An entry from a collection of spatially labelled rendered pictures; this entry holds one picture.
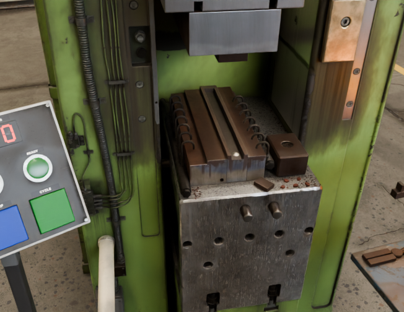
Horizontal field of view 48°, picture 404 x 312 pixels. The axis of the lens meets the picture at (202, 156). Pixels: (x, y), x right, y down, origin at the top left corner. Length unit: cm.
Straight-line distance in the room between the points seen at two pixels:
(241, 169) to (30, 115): 53
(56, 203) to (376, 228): 191
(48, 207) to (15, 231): 8
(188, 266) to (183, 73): 64
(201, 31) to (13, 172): 48
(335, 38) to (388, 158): 203
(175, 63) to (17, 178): 73
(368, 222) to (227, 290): 136
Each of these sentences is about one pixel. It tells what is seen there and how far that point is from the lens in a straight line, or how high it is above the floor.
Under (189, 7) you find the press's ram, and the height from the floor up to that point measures 137.
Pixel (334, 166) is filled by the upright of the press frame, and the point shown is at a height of 83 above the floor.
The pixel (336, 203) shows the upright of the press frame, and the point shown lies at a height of 67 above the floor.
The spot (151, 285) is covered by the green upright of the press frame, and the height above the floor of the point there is 39.
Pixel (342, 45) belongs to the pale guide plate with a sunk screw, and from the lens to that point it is 126.
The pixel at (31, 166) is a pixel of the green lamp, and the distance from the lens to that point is 100.
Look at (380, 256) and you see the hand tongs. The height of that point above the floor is 69.
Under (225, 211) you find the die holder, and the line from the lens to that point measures 118.
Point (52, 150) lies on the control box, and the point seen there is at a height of 111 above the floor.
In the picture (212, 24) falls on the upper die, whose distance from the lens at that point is 100.
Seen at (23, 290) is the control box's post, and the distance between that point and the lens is 128.
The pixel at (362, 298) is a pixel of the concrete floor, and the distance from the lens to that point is 223.
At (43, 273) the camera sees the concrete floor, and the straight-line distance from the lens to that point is 231.
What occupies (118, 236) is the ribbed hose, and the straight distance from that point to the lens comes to 144.
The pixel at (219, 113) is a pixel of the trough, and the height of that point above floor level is 99.
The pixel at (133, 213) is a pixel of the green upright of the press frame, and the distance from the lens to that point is 141.
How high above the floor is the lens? 164
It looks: 34 degrees down
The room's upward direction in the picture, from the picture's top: 1 degrees clockwise
